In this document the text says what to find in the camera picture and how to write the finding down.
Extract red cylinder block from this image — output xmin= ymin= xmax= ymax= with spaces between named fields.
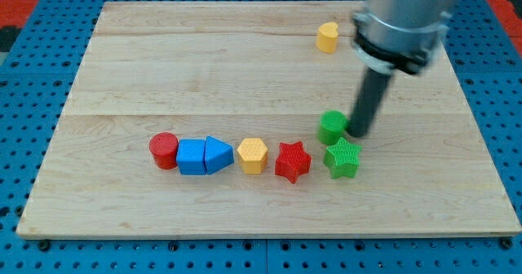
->
xmin=148 ymin=132 xmax=179 ymax=170

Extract black pusher rod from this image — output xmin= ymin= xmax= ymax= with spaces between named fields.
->
xmin=347 ymin=68 xmax=393 ymax=138

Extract blue cube block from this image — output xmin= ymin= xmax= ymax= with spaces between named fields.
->
xmin=176 ymin=139 xmax=206 ymax=175

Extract green star block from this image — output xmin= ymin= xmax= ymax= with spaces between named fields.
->
xmin=323 ymin=138 xmax=362 ymax=179

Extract red star block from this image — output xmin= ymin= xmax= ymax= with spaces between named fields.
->
xmin=274 ymin=141 xmax=312 ymax=184

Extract blue triangle block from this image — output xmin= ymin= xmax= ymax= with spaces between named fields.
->
xmin=204 ymin=135 xmax=234 ymax=175

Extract yellow hexagon block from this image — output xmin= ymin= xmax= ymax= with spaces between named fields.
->
xmin=237 ymin=138 xmax=268 ymax=175

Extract green cylinder block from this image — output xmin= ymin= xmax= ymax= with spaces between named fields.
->
xmin=317 ymin=110 xmax=349 ymax=145

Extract yellow heart block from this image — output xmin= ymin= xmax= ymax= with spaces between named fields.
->
xmin=316 ymin=22 xmax=338 ymax=54

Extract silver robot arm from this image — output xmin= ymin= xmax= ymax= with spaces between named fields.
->
xmin=352 ymin=0 xmax=457 ymax=77

